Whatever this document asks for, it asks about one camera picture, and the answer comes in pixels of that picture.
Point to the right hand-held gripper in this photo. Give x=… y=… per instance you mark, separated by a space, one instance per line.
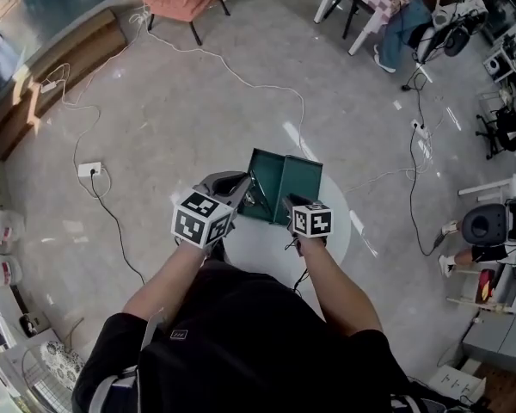
x=311 y=220

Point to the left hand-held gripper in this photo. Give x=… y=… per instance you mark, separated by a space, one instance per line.
x=203 y=218

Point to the green metal container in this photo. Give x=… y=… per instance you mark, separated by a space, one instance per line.
x=290 y=183

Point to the person's right forearm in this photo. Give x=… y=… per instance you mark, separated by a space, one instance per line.
x=339 y=293

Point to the person's left forearm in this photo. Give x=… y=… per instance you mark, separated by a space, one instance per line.
x=167 y=284

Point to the white power strip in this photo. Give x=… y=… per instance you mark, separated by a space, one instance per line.
x=420 y=129

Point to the person's black shirt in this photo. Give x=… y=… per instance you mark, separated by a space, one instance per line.
x=249 y=351

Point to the square white power socket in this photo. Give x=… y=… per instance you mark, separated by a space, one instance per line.
x=89 y=169

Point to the black office chair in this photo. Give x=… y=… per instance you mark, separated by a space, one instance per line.
x=505 y=131

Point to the white cardboard box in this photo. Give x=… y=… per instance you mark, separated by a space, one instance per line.
x=458 y=381

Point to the white power adapter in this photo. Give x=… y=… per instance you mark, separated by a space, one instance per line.
x=49 y=86

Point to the wooden steps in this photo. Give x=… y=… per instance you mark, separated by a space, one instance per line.
x=56 y=73

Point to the white office chair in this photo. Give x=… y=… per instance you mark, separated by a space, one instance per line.
x=451 y=37

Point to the white plastic bag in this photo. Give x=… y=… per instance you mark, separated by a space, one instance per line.
x=2 y=269
x=2 y=226

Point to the patterned round cushion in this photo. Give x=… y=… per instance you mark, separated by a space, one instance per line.
x=62 y=364

